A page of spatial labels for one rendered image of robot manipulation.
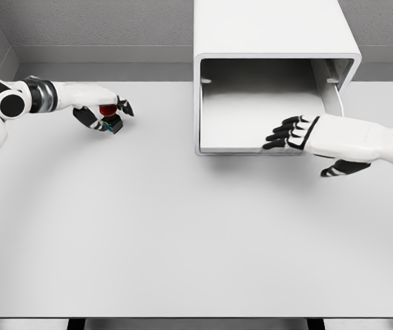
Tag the red-button black load switch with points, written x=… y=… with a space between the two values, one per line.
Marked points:
x=114 y=124

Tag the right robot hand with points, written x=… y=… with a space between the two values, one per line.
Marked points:
x=337 y=137

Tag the white cabinet drawer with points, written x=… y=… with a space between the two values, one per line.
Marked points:
x=237 y=117

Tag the white tabletop storage cabinet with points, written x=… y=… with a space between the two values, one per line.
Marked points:
x=268 y=27

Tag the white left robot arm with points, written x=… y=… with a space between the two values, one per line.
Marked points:
x=13 y=103

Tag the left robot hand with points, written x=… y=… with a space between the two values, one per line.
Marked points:
x=93 y=94

